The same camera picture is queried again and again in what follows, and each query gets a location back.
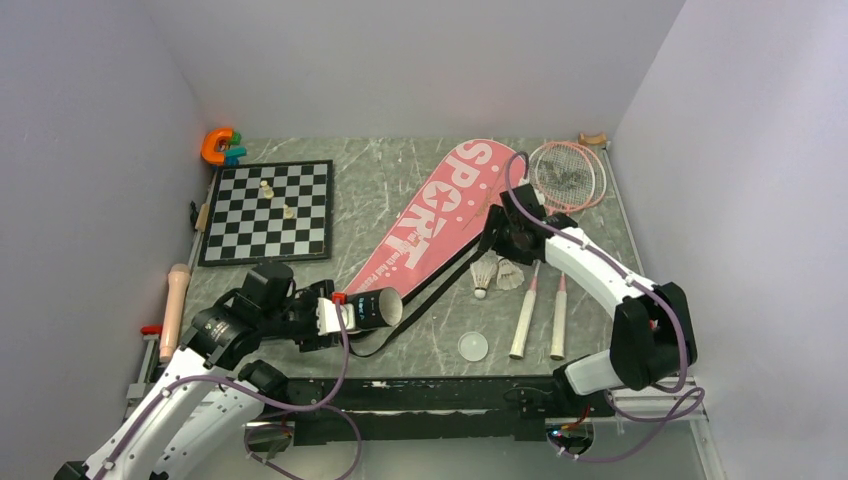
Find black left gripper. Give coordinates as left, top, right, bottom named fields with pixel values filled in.
left=261, top=279, right=340, bottom=350

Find white feather shuttlecock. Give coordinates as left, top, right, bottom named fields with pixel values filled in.
left=470, top=258, right=498, bottom=300
left=496, top=257, right=525, bottom=291

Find pink racket bag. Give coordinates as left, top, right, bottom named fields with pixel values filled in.
left=334, top=139, right=528, bottom=360

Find black shuttlecock tube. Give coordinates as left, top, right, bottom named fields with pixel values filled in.
left=347, top=287, right=404, bottom=331

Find translucent tube lid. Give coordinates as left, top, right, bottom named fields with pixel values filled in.
left=457, top=332, right=489, bottom=362

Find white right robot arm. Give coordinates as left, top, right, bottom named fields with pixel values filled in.
left=482, top=185, right=697, bottom=415

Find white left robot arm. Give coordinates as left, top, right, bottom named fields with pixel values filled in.
left=55, top=262, right=340, bottom=479

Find black white chessboard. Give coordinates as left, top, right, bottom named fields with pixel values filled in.
left=197, top=160, right=334, bottom=267

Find small wooden arch block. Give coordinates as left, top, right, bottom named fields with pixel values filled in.
left=578, top=132, right=608, bottom=148

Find red clamp knob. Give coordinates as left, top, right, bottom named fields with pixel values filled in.
left=140, top=325, right=163, bottom=336

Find orange teal toy blocks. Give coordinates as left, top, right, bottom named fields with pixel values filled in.
left=200, top=127, right=247, bottom=167

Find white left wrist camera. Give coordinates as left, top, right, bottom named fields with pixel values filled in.
left=316, top=298, right=355, bottom=336

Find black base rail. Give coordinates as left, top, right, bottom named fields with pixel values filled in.
left=287, top=374, right=614, bottom=446

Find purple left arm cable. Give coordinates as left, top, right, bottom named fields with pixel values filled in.
left=92, top=301, right=364, bottom=480

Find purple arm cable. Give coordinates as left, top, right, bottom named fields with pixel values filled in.
left=504, top=150, right=707, bottom=465
left=92, top=301, right=364, bottom=480

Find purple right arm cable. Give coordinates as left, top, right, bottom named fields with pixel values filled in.
left=504, top=150, right=707, bottom=465

